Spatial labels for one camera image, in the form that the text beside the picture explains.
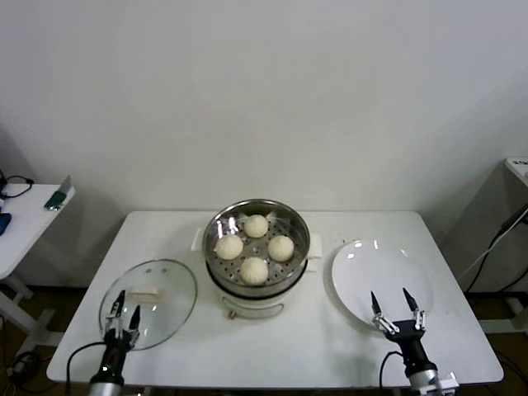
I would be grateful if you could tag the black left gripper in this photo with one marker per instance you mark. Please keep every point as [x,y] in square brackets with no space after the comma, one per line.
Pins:
[117,346]

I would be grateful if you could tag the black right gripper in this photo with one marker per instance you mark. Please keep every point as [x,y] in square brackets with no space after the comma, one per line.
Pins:
[412,334]

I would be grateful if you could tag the white steamed baozi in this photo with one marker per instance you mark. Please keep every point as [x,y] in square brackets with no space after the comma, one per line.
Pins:
[253,271]
[281,248]
[229,247]
[255,226]

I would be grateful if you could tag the perforated steel steamer basket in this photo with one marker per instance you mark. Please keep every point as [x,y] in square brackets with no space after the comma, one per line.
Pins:
[231,270]

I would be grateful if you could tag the white round plate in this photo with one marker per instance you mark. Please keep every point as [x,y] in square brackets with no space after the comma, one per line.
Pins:
[371,268]

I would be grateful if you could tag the cream electric cooker base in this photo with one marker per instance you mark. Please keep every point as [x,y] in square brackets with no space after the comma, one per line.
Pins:
[251,307]

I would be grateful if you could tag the white side table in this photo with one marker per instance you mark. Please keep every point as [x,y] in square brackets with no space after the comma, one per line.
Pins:
[29,218]

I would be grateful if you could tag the blue object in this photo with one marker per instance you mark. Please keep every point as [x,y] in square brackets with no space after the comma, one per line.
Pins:
[4,222]

